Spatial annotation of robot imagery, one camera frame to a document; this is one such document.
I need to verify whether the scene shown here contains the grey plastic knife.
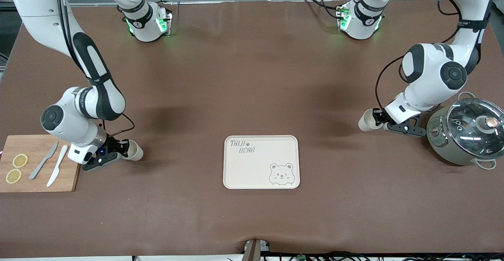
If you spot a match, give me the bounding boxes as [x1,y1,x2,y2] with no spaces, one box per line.
[28,141,59,180]

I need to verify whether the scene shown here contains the wooden cutting board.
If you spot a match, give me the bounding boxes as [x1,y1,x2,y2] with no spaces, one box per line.
[0,134,87,193]

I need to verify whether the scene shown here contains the brown table edge camera mount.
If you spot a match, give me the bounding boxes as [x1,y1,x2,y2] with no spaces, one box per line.
[241,239,271,261]

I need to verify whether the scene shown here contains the grey-green electric cooking pot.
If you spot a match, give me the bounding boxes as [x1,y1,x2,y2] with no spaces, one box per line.
[426,92,504,170]

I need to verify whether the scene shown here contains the white paper cup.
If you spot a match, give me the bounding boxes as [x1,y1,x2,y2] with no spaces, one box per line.
[121,139,144,162]
[358,108,379,133]

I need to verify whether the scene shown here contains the green-lit left base box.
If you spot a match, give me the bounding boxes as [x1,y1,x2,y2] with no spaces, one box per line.
[335,2,352,31]

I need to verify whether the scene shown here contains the white plastic knife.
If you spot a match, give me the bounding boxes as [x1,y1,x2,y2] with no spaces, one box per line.
[46,145,69,187]

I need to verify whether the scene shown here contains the black base power cables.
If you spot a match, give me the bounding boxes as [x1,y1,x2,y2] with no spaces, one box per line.
[302,0,347,20]

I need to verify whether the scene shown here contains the cream bear print tray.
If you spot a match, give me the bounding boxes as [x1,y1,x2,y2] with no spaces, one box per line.
[223,135,300,190]

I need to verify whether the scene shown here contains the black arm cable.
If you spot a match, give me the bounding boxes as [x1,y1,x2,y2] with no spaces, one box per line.
[374,0,493,114]
[55,0,136,136]

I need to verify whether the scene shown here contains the green-lit base box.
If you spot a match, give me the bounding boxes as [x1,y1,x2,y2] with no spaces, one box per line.
[156,2,174,37]
[335,2,352,31]

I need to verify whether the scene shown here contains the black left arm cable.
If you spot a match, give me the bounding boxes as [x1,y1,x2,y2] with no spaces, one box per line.
[374,0,493,114]

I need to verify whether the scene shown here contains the green-lit right base box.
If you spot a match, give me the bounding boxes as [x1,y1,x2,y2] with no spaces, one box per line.
[156,2,174,37]

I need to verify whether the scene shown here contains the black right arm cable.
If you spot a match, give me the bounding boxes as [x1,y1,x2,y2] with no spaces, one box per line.
[55,0,136,136]

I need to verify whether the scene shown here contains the glass pot lid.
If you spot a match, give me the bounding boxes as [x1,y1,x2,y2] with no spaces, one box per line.
[446,98,504,160]

